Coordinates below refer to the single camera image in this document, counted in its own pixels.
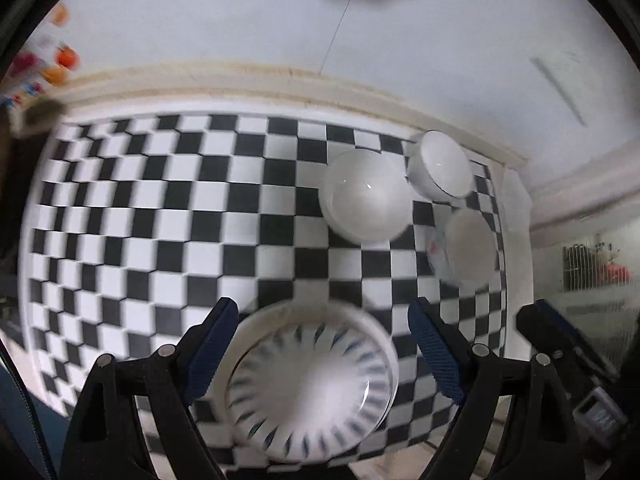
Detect white plate blue leaf pattern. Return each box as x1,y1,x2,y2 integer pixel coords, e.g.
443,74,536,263
224,322,398,464

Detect white plate grey flower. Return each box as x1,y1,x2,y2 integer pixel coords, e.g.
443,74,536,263
212,301,397,458

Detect plain white bowl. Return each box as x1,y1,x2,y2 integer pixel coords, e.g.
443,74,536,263
318,148,412,245

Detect white bowl thin rim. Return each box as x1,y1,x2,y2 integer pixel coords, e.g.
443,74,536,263
407,130,473,202

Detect checkered black white mat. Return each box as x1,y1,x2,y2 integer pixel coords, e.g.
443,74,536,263
21,113,506,464

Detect colourful wall stickers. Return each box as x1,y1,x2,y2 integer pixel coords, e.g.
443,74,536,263
1,2,80,110

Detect white bowl coloured dots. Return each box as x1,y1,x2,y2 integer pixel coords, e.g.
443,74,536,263
426,209,498,292

